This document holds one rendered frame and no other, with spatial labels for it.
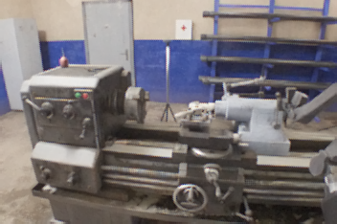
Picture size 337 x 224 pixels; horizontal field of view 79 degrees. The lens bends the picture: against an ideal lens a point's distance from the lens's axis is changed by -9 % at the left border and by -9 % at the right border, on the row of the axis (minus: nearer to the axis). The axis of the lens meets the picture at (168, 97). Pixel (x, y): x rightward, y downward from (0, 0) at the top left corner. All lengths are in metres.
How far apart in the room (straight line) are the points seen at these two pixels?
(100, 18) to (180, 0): 1.70
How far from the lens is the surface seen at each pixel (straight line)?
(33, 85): 1.72
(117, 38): 4.81
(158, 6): 4.60
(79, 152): 1.65
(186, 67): 4.58
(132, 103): 1.54
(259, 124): 1.56
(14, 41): 4.85
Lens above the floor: 1.66
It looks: 19 degrees down
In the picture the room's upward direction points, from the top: straight up
